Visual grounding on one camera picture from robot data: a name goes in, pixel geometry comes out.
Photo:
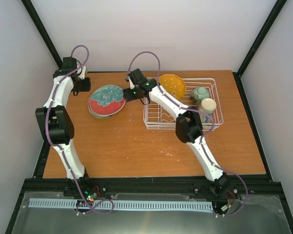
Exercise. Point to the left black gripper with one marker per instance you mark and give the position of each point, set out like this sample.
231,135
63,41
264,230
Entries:
87,86

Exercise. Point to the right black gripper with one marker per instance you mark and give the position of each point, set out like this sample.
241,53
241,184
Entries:
127,96

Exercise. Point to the red teal patterned plate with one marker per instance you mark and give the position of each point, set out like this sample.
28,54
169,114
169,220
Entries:
107,100

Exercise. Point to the orange dotted plate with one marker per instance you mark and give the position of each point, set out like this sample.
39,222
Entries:
174,85

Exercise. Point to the mint green floral bowl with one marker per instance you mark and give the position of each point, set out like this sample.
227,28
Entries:
199,94

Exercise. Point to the cream dragon mug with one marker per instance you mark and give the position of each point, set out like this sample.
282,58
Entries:
207,107

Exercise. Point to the white bottom plate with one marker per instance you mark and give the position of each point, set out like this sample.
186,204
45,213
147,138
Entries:
99,116

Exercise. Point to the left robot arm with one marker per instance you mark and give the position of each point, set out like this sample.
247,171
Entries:
54,122

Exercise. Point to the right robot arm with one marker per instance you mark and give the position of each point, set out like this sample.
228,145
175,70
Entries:
188,125

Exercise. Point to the metal front panel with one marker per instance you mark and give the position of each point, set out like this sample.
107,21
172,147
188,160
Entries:
257,214

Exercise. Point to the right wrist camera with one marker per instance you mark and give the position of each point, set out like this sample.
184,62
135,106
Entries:
131,85

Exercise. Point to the left black frame post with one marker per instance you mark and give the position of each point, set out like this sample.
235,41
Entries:
31,10

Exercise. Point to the black frame post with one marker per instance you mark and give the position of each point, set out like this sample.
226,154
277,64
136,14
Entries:
272,16
31,10

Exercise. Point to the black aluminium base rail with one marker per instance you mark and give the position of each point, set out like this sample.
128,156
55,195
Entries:
194,187

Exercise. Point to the light blue cable duct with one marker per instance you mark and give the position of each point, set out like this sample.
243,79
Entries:
123,205

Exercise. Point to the right black frame post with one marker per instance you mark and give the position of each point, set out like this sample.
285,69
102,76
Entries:
272,16

